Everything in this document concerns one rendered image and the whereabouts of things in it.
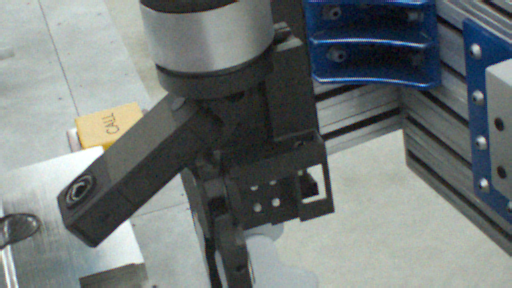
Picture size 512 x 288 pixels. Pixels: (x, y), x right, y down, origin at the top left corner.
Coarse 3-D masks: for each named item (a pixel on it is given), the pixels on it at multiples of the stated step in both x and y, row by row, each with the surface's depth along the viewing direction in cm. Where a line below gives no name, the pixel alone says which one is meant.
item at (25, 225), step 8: (8, 216) 91; (16, 216) 91; (24, 216) 91; (32, 216) 91; (0, 224) 91; (8, 224) 91; (16, 224) 91; (24, 224) 90; (32, 224) 90; (40, 224) 90; (0, 232) 91; (8, 232) 90; (16, 232) 90; (24, 232) 90; (32, 232) 89; (0, 240) 90; (8, 240) 89; (16, 240) 88; (0, 248) 88
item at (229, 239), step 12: (216, 204) 75; (216, 216) 75; (228, 216) 74; (216, 228) 74; (228, 228) 74; (240, 228) 75; (216, 240) 76; (228, 240) 75; (240, 240) 75; (228, 252) 75; (240, 252) 75; (228, 264) 75; (240, 264) 75; (228, 276) 75; (240, 276) 75
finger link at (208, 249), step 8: (280, 224) 85; (200, 232) 83; (248, 232) 84; (256, 232) 85; (264, 232) 85; (272, 232) 85; (280, 232) 86; (200, 240) 84; (208, 240) 82; (272, 240) 86; (200, 248) 85; (208, 248) 83; (208, 256) 84; (208, 264) 84; (208, 272) 84; (216, 272) 84; (208, 280) 86; (216, 280) 85
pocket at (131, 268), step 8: (128, 264) 84; (136, 264) 83; (144, 264) 83; (104, 272) 83; (112, 272) 84; (120, 272) 84; (128, 272) 84; (136, 272) 84; (144, 272) 84; (80, 280) 83; (88, 280) 83; (96, 280) 84; (104, 280) 84; (112, 280) 84; (120, 280) 84; (128, 280) 84; (136, 280) 84; (144, 280) 84
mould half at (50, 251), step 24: (24, 168) 97; (48, 168) 96; (72, 168) 95; (0, 192) 94; (24, 192) 94; (48, 192) 93; (0, 216) 92; (48, 216) 90; (24, 240) 88; (48, 240) 88; (72, 240) 87; (120, 240) 86; (0, 264) 87; (24, 264) 86; (48, 264) 85; (72, 264) 85; (96, 264) 84; (120, 264) 84
